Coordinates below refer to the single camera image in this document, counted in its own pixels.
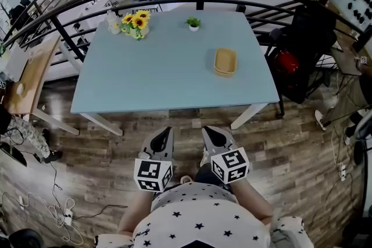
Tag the light blue table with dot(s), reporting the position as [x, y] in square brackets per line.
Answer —
[162, 72]

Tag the person's dark trousers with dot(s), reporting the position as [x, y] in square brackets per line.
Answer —
[207, 175]

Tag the wooden side desk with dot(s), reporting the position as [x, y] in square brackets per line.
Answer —
[29, 75]

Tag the white ceramic jar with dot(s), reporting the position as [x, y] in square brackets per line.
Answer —
[113, 23]

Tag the white power strip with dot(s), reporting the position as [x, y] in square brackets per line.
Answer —
[343, 172]
[68, 217]

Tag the black chair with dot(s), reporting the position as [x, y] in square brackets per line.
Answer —
[308, 46]

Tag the person's left forearm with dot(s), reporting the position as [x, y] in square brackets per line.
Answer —
[134, 212]

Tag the white computer mouse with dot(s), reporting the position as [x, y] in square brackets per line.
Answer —
[19, 89]

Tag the sunflower bouquet in vase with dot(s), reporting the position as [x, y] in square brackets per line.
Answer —
[136, 23]

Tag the tan small container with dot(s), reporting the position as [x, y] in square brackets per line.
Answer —
[225, 59]
[223, 75]

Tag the small green potted plant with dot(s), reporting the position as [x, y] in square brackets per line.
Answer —
[193, 23]

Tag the person's right forearm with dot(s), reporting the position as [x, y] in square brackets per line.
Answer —
[251, 201]

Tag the red helmet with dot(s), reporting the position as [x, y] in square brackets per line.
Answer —
[286, 63]

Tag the black metal railing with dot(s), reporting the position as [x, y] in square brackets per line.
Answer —
[69, 5]

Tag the person's white shoe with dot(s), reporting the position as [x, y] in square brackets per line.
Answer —
[320, 120]
[204, 157]

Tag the white star-print shirt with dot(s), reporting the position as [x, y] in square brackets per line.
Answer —
[200, 217]

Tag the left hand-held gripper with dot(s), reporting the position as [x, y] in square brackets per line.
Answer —
[152, 172]

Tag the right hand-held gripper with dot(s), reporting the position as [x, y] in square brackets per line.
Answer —
[230, 166]

